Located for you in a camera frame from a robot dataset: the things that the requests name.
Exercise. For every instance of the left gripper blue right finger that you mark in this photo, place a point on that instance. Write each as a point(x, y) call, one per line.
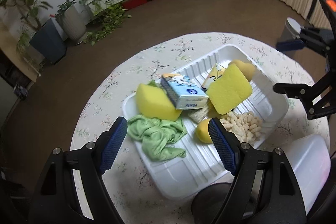
point(226, 144)

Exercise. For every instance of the cream chenille mitt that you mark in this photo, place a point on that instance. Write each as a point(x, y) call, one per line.
point(246, 126)

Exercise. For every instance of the green cloth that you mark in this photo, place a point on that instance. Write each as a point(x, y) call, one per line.
point(157, 136)

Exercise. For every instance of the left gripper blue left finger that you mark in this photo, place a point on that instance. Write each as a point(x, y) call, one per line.
point(108, 145)

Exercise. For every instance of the white plastic tray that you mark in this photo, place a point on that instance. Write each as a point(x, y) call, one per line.
point(181, 177)

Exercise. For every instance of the black cylindrical container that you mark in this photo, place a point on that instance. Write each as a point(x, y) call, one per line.
point(207, 204)

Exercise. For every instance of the tan gourd-shaped sponge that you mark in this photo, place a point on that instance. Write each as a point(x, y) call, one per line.
point(247, 69)

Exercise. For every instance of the translucent plastic container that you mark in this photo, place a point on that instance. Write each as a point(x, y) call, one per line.
point(310, 161)

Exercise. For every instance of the grey trash can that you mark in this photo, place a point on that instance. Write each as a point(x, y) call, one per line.
point(291, 30)

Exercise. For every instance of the large yellow sponge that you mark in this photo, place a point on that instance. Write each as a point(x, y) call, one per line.
point(153, 102)

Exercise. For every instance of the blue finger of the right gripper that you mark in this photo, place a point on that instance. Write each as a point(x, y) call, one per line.
point(296, 91)
point(290, 45)

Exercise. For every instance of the plant in white ribbed pot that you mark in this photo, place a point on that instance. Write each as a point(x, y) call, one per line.
point(71, 22)

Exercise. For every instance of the small blue bag on floor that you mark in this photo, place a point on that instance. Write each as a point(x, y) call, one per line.
point(20, 92)

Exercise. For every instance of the white braided rope pad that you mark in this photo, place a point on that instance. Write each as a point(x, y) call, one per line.
point(198, 115)

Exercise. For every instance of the trailing vine plant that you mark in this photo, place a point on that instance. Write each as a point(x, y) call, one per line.
point(109, 14)

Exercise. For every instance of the blue tissue pack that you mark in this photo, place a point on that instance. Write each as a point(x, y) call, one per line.
point(214, 74)

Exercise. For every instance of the tall plant dark pot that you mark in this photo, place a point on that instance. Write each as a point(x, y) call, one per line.
point(34, 34)

